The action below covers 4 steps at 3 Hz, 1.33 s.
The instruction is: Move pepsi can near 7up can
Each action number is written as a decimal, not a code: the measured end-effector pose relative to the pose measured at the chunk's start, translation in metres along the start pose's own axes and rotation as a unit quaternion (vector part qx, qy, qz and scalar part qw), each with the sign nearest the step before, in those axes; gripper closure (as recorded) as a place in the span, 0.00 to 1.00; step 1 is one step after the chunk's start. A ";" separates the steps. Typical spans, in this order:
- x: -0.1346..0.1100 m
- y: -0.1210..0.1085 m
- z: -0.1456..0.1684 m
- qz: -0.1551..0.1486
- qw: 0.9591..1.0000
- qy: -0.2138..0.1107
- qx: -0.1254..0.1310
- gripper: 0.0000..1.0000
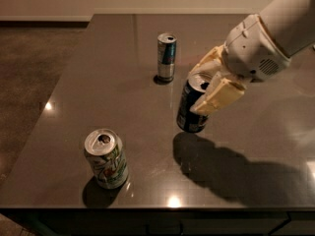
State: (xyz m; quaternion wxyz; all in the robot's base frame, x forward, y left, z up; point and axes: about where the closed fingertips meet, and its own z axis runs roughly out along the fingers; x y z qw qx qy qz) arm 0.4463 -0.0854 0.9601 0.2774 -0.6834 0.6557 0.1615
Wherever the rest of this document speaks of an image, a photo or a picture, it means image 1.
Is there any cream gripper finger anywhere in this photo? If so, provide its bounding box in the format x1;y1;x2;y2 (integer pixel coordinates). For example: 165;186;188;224
189;45;223;78
191;73;246;115

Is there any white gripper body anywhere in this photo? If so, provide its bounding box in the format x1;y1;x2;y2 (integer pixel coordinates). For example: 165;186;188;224
222;14;291;82

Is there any blue pepsi can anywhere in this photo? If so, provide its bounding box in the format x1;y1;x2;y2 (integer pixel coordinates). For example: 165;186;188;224
176;73;211;133

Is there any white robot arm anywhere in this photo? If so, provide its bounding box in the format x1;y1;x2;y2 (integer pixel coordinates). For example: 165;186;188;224
190;0;315;115

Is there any silver blue red bull can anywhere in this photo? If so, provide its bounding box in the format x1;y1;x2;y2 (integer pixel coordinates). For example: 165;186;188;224
157;32;177;82

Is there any green white 7up can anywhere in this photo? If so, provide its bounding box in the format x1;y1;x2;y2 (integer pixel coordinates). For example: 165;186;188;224
85;129;128;189

